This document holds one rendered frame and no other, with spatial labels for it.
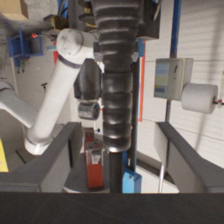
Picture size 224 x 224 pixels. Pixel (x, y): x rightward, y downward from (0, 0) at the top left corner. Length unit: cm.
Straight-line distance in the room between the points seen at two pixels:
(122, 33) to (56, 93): 47
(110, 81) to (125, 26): 7
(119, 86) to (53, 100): 48
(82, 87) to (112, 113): 91
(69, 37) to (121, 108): 37
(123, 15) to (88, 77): 91
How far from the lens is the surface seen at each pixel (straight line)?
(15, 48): 801
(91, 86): 111
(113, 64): 21
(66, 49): 55
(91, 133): 147
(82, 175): 141
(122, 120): 22
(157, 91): 175
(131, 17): 21
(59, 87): 63
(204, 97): 155
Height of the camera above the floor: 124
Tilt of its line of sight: 16 degrees up
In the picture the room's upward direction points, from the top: 180 degrees clockwise
